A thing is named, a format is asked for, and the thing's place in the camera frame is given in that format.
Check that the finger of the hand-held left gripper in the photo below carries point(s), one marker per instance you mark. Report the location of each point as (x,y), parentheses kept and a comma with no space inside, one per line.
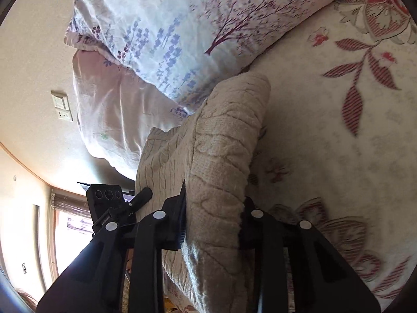
(141,198)

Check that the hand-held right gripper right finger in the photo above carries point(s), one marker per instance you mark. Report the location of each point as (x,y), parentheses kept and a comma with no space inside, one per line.
(252,231)

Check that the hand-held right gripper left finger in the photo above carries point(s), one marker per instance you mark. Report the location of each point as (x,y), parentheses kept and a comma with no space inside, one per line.
(174,221)

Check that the bright window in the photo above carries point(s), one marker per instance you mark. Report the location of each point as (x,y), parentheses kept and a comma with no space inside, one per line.
(70,241)

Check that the pink lavender print pillow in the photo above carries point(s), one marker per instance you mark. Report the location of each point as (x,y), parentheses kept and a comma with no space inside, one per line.
(110,114)

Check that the floral bedspread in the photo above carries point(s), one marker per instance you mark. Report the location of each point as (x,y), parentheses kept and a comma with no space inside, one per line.
(309,153)

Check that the tree print pillow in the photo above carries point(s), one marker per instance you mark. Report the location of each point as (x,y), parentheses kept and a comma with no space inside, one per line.
(182,29)

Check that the small wall switch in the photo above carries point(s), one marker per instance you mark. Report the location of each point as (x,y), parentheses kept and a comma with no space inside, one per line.
(24,268)

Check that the beige wall switch plate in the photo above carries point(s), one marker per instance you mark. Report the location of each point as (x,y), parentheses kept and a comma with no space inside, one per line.
(61,106)

